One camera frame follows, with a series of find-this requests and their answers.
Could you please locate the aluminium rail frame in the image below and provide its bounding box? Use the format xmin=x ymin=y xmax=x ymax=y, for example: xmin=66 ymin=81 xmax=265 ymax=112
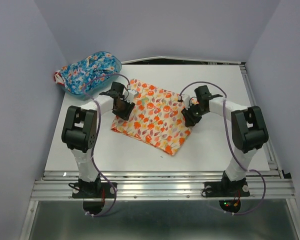
xmin=17 ymin=56 xmax=300 ymax=240

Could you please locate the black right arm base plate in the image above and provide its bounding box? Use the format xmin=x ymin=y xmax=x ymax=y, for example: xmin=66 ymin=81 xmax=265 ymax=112
xmin=201 ymin=181 xmax=251 ymax=199

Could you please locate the red and white floral skirt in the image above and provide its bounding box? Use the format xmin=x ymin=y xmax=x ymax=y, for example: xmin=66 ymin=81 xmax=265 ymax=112
xmin=54 ymin=71 xmax=65 ymax=87

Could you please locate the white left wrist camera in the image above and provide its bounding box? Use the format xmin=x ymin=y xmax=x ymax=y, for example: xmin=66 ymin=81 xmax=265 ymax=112
xmin=125 ymin=86 xmax=139 ymax=103

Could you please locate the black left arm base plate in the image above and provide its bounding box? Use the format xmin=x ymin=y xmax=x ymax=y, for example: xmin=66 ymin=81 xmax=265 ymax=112
xmin=68 ymin=182 xmax=115 ymax=199

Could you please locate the translucent blue plastic bin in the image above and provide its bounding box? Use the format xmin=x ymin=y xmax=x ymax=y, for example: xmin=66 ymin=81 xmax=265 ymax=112
xmin=61 ymin=51 xmax=123 ymax=101

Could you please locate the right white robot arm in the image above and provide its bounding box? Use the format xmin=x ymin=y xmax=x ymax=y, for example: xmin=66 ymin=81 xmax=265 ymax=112
xmin=178 ymin=81 xmax=269 ymax=195

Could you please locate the orange tulip print skirt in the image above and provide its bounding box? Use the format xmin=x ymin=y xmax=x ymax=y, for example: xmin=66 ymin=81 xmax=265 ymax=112
xmin=111 ymin=79 xmax=192 ymax=156

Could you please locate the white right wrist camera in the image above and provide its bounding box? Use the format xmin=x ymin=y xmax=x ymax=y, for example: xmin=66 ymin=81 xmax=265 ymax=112
xmin=178 ymin=94 xmax=193 ymax=110

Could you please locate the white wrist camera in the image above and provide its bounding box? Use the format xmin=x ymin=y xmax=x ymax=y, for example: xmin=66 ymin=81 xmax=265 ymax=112
xmin=125 ymin=86 xmax=139 ymax=103
xmin=178 ymin=94 xmax=193 ymax=110

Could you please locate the blue floral print skirt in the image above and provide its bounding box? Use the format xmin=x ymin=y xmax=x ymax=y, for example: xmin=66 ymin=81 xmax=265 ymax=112
xmin=57 ymin=51 xmax=118 ymax=95

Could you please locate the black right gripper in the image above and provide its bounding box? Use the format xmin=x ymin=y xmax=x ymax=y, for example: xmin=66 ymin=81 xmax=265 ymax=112
xmin=180 ymin=103 xmax=208 ymax=128

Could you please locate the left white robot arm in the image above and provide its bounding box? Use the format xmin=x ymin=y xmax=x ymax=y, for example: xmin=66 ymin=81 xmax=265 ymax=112
xmin=61 ymin=81 xmax=139 ymax=197

